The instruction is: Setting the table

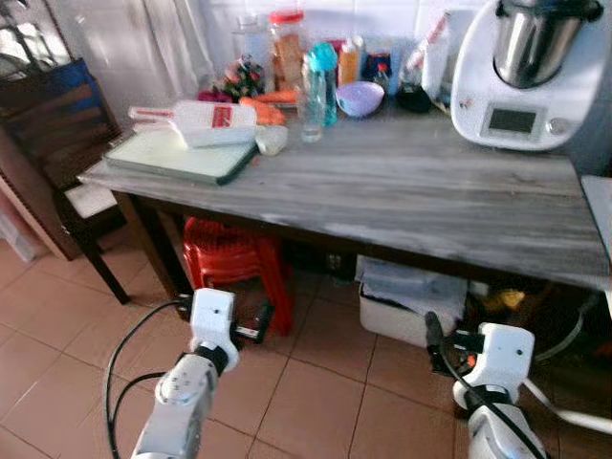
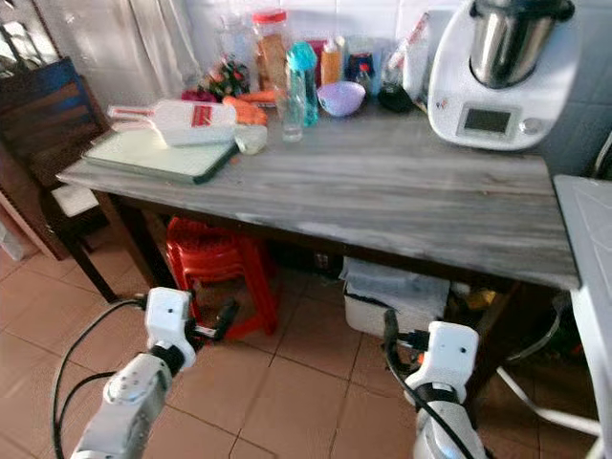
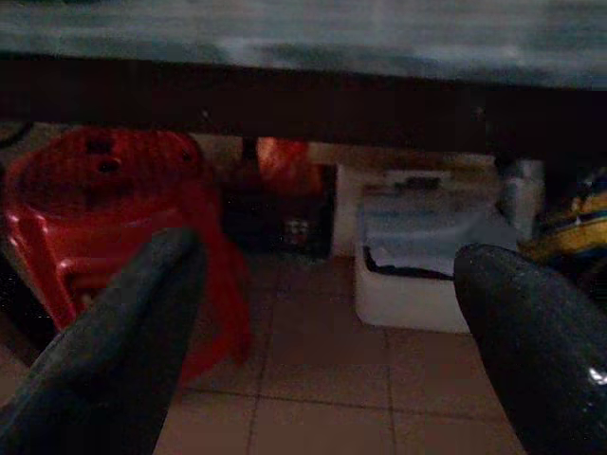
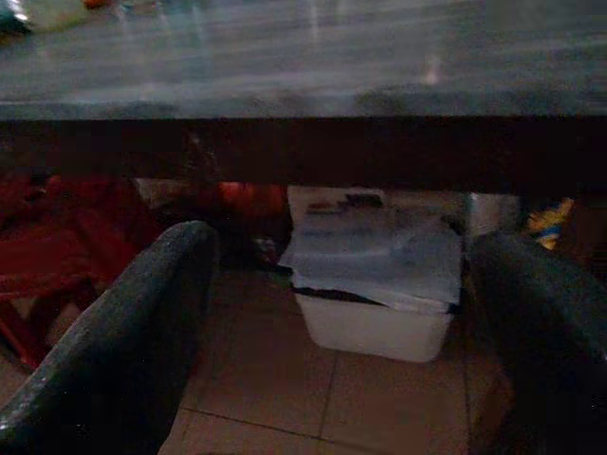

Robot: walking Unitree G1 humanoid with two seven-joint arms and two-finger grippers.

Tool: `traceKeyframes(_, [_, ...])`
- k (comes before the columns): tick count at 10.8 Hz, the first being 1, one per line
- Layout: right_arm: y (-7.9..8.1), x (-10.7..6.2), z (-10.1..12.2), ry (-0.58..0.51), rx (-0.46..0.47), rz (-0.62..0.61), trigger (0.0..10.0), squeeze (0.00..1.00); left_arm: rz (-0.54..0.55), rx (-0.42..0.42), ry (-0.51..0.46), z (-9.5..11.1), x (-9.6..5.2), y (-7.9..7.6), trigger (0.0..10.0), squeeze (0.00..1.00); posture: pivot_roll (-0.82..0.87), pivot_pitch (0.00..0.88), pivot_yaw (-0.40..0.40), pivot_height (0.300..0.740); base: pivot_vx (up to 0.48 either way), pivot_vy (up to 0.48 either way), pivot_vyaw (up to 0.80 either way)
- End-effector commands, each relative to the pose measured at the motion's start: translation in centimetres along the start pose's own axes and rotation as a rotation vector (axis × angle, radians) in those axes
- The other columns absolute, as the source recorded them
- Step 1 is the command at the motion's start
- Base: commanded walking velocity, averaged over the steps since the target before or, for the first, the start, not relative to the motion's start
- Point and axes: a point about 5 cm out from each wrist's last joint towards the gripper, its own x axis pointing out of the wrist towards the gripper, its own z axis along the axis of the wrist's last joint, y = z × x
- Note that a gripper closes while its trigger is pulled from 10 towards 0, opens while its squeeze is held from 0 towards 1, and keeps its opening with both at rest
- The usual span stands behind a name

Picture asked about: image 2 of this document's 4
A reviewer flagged orange carrot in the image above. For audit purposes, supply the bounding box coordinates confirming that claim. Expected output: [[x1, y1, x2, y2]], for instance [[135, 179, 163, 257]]
[[220, 90, 280, 127]]

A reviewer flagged dark wooden chair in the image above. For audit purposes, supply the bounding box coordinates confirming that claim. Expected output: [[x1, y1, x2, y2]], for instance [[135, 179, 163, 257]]
[[0, 57, 120, 305]]

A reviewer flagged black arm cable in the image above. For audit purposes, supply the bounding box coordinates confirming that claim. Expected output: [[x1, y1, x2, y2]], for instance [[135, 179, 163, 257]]
[[386, 346, 491, 459], [52, 297, 150, 459]]

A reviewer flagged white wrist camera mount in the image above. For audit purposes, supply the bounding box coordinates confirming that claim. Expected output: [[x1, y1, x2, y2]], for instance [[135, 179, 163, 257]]
[[145, 286, 195, 349], [420, 320, 480, 389]]

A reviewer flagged white appliance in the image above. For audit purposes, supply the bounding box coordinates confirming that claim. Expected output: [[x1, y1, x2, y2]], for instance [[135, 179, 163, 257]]
[[552, 174, 612, 459]]

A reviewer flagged orange condiment bottle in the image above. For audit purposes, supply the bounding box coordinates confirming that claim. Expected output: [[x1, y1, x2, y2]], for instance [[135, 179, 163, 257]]
[[320, 37, 347, 87]]

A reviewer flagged dark blue packet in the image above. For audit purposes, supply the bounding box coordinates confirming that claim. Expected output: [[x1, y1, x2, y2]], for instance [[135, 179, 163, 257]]
[[346, 46, 378, 93]]

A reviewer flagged white storage box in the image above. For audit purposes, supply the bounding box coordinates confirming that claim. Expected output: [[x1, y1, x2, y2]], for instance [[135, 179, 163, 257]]
[[340, 256, 452, 339]]

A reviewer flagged white green-edged cutting board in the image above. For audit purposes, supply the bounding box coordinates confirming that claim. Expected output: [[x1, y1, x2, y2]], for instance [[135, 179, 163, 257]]
[[82, 126, 241, 186]]

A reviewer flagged white steel food processor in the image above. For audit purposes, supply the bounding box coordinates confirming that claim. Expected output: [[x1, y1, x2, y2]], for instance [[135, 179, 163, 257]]
[[426, 0, 583, 152]]

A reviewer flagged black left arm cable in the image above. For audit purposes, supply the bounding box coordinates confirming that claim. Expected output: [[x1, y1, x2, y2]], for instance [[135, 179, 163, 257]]
[[52, 297, 150, 459]]

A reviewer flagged white floor cable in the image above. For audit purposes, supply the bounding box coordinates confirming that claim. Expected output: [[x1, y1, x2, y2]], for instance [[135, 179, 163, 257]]
[[495, 365, 605, 439]]

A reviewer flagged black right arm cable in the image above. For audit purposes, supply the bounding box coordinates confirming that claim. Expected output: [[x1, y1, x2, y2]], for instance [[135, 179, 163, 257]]
[[386, 346, 491, 459]]

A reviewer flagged red-lidded food jar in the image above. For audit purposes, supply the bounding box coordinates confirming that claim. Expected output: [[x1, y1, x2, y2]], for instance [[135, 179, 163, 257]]
[[251, 10, 291, 95]]

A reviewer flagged grey wooden table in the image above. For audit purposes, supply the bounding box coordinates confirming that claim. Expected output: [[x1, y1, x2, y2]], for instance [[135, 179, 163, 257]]
[[56, 103, 580, 403]]

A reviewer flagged clear drinking glass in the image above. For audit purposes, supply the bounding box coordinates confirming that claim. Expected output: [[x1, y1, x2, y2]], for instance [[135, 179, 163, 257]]
[[280, 90, 307, 143]]

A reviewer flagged clear glass jar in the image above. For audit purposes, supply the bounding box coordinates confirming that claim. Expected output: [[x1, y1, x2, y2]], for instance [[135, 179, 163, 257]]
[[218, 13, 255, 77]]

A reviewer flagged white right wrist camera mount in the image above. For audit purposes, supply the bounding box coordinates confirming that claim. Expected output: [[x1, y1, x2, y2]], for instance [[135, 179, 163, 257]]
[[420, 320, 480, 389]]

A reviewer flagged small white cup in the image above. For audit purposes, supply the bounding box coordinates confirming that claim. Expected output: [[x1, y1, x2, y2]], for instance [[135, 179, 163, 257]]
[[234, 124, 269, 157]]

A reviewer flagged black bowl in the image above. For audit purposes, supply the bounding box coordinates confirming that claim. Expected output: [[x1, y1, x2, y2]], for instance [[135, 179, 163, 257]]
[[377, 81, 415, 114]]

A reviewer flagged red plastic stool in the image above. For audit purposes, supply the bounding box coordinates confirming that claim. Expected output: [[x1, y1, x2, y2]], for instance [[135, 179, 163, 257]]
[[164, 216, 280, 341]]

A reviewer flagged white red-striped bottle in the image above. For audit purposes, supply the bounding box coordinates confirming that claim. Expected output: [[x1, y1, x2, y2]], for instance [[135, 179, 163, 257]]
[[398, 13, 433, 101]]

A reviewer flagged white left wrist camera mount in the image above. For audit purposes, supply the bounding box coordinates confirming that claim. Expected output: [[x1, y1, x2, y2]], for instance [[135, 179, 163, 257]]
[[145, 286, 195, 349]]

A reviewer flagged white red-labelled plastic container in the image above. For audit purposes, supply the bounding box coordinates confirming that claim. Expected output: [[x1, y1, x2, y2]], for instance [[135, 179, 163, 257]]
[[107, 99, 239, 148]]

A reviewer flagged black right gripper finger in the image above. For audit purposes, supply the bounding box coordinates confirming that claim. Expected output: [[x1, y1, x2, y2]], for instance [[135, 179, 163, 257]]
[[382, 308, 404, 372]]

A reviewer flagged small flower bunch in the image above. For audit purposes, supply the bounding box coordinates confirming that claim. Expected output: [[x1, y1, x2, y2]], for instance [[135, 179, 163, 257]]
[[204, 57, 252, 102]]

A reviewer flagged white curtain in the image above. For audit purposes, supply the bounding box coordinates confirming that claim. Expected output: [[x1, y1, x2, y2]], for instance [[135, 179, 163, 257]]
[[34, 0, 202, 120]]

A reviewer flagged purple bowl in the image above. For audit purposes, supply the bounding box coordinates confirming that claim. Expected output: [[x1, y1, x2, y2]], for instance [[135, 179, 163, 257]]
[[317, 81, 367, 119]]

